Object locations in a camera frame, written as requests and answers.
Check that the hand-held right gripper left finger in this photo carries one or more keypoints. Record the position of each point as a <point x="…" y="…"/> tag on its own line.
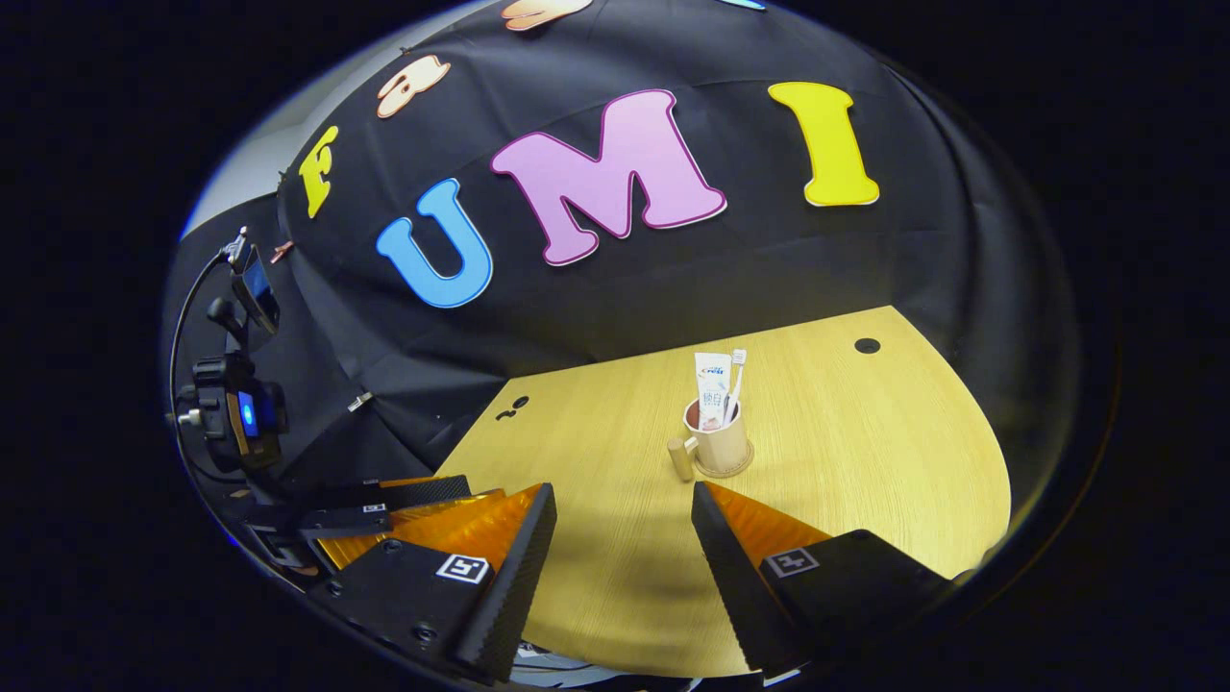
<point x="504" y="586"/>

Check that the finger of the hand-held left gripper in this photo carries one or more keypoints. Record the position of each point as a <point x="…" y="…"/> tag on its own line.
<point x="423" y="519"/>
<point x="423" y="490"/>

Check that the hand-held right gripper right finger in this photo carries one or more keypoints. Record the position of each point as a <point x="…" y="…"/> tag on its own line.
<point x="735" y="586"/>

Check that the white toothpaste tube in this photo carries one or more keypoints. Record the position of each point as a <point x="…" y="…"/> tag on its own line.
<point x="712" y="384"/>

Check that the white toothbrush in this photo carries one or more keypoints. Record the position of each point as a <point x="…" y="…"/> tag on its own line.
<point x="738" y="360"/>

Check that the wooden desktop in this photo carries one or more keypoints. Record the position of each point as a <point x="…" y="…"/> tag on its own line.
<point x="865" y="461"/>

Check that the silver cloth clip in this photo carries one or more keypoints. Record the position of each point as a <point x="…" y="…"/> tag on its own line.
<point x="360" y="401"/>

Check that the white patterned cloth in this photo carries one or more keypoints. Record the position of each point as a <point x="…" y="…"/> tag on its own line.
<point x="596" y="668"/>

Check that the copper cloth clip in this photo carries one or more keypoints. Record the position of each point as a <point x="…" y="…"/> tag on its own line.
<point x="282" y="252"/>

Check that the black round desk grommet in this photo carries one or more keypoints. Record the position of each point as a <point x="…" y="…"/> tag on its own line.
<point x="867" y="345"/>

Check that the black backdrop cloth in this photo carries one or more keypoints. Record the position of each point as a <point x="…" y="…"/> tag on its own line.
<point x="673" y="279"/>

